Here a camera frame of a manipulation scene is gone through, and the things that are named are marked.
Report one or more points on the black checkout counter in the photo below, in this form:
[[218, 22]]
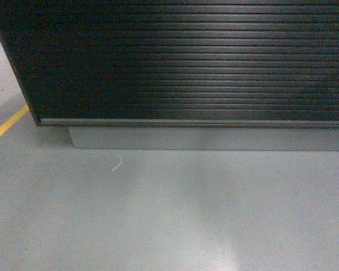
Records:
[[179, 75]]

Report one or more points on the white string scrap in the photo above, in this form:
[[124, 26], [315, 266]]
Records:
[[118, 164]]

